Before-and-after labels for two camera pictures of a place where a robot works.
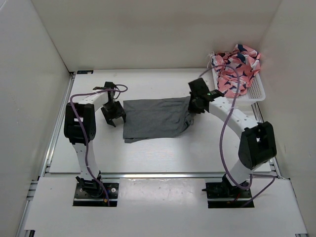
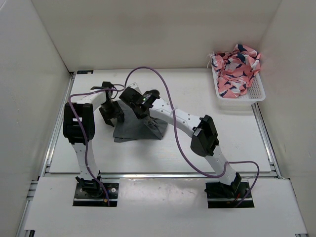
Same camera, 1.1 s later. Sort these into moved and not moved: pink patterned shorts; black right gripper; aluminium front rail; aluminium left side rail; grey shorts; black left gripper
Moved: black right gripper; grey shorts
Not moved: black left gripper; pink patterned shorts; aluminium front rail; aluminium left side rail
